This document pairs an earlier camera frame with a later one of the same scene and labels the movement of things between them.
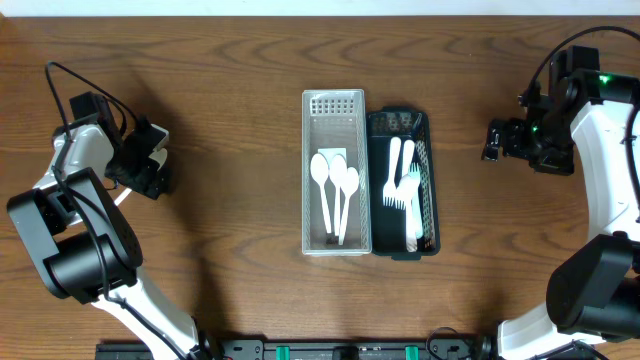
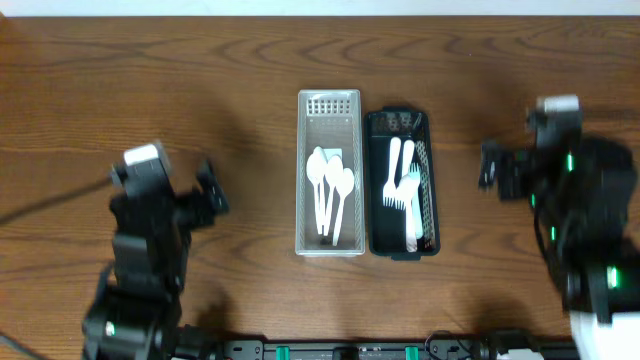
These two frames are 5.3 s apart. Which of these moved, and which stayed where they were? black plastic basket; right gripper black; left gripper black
Moved: right gripper black; left gripper black
Stayed: black plastic basket
